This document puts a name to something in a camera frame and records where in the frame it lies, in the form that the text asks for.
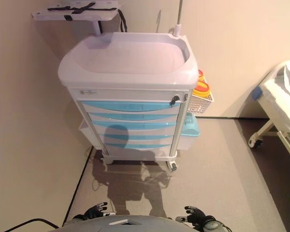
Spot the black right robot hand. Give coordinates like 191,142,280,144
175,205,210,228

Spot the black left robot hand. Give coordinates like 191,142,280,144
83,202,116,220

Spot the blue front cart drawer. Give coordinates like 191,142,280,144
90,120,177,132
82,101,182,114
87,112,179,123
96,132,174,142
102,142,172,150

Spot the grey robot torso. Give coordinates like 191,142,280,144
48,215,196,232

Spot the white translucent side bin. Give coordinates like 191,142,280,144
78,119,97,145

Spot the waste bin with blue lid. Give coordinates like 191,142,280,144
180,112,201,150

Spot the black bed caster wheel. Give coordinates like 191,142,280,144
248,139,263,149

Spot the white perforated side basket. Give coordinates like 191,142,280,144
188,90,216,116

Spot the blue tag on bed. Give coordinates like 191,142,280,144
252,87,263,100

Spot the white hospital bed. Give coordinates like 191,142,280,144
247,59,290,174

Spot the white medical cart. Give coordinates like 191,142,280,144
57,31,200,172

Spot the white floor cable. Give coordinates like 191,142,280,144
86,146,104,191

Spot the black cable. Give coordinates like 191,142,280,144
3,218,58,232

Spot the black strap harness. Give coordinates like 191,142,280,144
47,2,129,33

